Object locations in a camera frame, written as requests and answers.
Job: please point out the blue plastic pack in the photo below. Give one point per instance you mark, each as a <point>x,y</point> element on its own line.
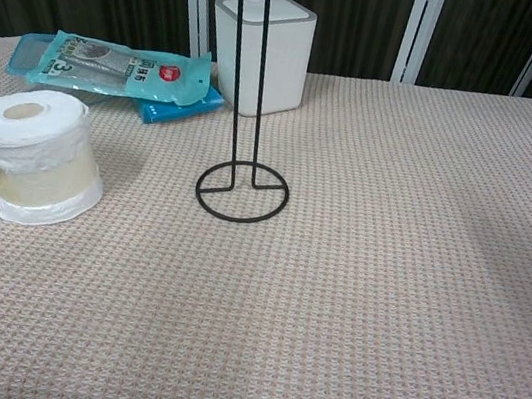
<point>178,112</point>

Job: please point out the white paper towel roll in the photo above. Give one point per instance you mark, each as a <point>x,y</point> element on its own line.
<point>29,162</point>

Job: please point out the teal plastic cloth package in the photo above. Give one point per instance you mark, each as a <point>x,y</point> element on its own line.
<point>115,66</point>

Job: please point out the white square trash bin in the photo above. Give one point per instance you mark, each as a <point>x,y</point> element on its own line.
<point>288,61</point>

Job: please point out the beige waffle tablecloth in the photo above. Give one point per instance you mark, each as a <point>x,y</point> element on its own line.
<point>331,296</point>

